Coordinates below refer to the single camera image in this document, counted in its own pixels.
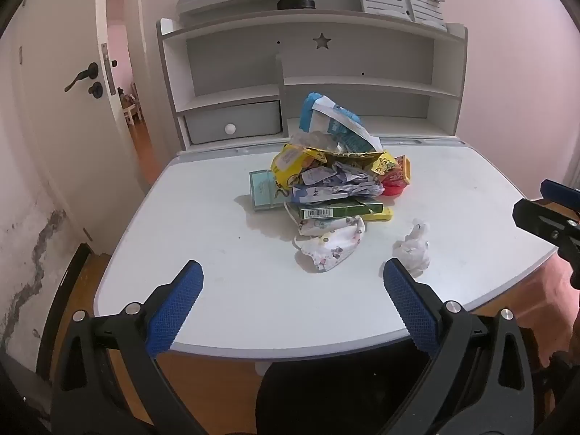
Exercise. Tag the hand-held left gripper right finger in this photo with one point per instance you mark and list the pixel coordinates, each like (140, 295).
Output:
(410, 308)

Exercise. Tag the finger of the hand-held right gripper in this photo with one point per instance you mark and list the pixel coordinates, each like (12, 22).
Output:
(539, 220)
(559, 190)

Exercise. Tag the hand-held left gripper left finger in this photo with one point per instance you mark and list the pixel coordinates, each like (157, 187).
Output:
(174, 308)

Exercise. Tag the yellow marker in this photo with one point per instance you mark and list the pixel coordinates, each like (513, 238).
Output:
(383, 214)

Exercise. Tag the pink cloth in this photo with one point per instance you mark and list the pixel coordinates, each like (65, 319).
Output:
(553, 299)

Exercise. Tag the crumpled white tissue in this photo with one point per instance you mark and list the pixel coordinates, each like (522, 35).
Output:
(414, 249)

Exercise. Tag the printed face mask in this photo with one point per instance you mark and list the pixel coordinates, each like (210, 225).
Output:
(330, 249)
(317, 225)

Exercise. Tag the green box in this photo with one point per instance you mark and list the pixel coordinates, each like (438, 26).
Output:
(344, 208)

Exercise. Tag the red and yellow small box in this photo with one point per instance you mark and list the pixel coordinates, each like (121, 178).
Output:
(401, 167)

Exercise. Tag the teal box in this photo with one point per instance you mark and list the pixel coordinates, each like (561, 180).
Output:
(263, 190)

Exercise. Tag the crumpled printed paper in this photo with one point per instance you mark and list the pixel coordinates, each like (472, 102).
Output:
(335, 181)

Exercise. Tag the yellow snack bag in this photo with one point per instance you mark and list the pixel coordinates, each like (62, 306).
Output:
(290, 163)

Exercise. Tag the clear plastic wrap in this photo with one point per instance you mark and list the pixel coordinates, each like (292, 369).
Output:
(312, 138)

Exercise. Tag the small white stool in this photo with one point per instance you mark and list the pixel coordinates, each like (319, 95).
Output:
(131, 111)

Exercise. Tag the white door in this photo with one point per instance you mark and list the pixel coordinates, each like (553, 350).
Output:
(54, 145)

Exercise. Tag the grey drawer with white knob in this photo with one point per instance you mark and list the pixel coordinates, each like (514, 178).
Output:
(253, 120)

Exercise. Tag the blue and white plastic bag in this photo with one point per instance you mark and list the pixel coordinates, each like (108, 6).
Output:
(330, 120)

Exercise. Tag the black door lock knob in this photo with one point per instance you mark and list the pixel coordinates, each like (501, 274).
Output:
(95, 90)

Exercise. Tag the grey desk hutch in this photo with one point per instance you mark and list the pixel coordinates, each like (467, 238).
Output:
(226, 54)

